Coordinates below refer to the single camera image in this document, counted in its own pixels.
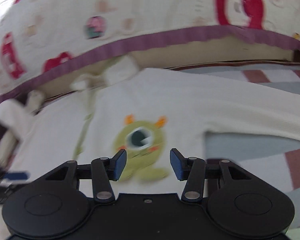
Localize white waffle knit garment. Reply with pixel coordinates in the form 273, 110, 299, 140
0, 68, 300, 193

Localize white cartoon print bedspread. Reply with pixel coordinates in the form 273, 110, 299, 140
0, 0, 300, 101

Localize checkered cartoon play mat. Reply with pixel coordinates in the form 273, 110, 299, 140
178, 62, 300, 235

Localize beige mattress side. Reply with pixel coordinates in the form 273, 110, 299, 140
37, 36, 294, 98

